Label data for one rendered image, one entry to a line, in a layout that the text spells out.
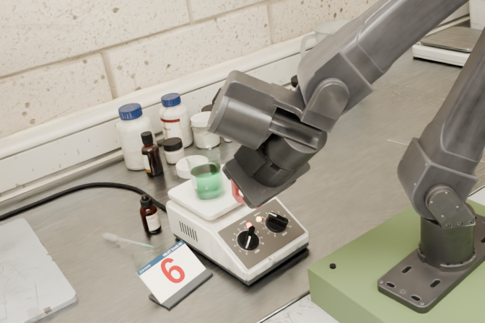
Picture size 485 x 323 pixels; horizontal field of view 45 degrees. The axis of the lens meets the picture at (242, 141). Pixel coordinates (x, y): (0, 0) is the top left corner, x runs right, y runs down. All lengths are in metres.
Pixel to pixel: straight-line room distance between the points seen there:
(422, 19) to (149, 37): 0.83
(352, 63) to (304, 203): 0.46
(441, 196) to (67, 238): 0.65
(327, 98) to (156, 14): 0.80
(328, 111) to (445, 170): 0.16
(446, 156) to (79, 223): 0.68
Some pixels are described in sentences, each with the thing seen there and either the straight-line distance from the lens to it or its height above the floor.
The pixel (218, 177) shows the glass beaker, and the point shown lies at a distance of 0.88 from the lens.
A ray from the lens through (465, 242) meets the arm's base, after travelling 0.75.
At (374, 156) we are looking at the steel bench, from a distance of 1.16.
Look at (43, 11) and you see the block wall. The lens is 1.25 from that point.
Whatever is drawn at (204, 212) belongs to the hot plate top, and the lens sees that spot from 0.87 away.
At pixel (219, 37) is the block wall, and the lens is 1.43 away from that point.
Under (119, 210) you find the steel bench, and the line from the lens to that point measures 1.11.
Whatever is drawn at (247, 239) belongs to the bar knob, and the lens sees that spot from 0.85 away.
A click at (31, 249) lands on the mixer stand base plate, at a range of 1.06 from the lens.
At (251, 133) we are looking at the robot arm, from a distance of 0.62.
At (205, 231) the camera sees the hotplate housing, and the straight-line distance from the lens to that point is 0.88.
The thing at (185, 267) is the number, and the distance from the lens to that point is 0.89.
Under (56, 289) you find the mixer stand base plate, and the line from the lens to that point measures 0.95.
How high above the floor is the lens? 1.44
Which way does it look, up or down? 25 degrees down
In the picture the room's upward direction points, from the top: 9 degrees counter-clockwise
